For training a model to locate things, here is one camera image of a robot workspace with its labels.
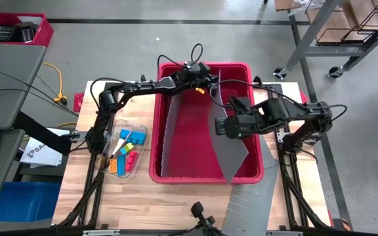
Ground blue plastic crate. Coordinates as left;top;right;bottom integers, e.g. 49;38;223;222
0;182;62;222

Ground black cart caster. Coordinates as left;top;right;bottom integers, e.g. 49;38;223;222
273;66;289;81
327;66;345;80

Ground wooden cart boards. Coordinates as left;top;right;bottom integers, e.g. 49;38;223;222
306;0;378;44

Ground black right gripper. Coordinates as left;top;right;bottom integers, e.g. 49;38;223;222
214;113;261;140

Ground grey metal cart frame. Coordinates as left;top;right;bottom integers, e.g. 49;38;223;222
285;0;378;71

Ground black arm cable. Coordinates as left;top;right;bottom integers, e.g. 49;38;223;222
328;104;348;123
156;43;205;71

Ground cardboard box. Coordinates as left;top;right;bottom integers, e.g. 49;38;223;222
274;0;305;12

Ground black knobbed stand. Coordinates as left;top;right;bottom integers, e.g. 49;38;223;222
190;201;224;236

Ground black floor tape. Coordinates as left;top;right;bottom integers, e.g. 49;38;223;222
46;18;311;26
289;14;354;231

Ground black support bar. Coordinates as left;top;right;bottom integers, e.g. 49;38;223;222
12;111;81;157

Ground white printed card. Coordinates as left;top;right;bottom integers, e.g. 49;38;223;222
112;138;126;155

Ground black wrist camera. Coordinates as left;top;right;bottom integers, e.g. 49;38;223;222
229;95;254;115
184;61;211;78

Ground red plastic basket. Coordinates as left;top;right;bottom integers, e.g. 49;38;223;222
0;12;54;48

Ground yellow cable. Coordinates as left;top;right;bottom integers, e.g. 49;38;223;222
42;62;69;104

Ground white paper sheet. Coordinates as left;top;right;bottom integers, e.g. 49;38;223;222
17;15;43;26

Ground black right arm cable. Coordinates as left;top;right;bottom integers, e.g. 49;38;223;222
328;104;348;123

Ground white printed paper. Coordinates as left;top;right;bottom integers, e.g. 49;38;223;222
19;127;66;167

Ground black devices in basket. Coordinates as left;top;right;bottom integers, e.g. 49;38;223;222
0;21;39;44

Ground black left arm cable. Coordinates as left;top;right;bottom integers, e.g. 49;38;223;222
156;43;205;71

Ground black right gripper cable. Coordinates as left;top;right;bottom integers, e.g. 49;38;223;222
208;78;303;111

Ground grey desk panel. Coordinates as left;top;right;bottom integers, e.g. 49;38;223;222
0;42;47;130
0;128;26;216

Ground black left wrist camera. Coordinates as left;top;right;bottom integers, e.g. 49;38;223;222
184;61;211;78

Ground black aluminium rig frame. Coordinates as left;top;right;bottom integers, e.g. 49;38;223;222
57;74;336;230

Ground clear plastic tray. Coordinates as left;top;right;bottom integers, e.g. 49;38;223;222
95;119;149;180

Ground red studded toy block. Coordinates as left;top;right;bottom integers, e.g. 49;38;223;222
125;150;139;172

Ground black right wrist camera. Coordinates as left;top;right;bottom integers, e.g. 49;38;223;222
229;95;254;115

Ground black wire rack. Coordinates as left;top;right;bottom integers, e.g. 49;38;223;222
314;3;378;46

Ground green toy block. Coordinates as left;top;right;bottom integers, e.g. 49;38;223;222
120;142;135;156

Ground grey plastic divider panel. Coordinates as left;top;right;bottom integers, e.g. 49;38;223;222
160;93;184;178
207;69;250;183
259;134;280;171
221;165;279;236

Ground long blue toy block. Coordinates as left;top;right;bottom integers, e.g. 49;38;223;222
116;154;127;177

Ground large red plastic bin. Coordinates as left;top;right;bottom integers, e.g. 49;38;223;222
148;61;264;184

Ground thin grey stick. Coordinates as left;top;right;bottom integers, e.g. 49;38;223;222
112;129;134;155

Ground wide blue toy block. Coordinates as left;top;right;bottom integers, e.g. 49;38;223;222
119;128;147;146

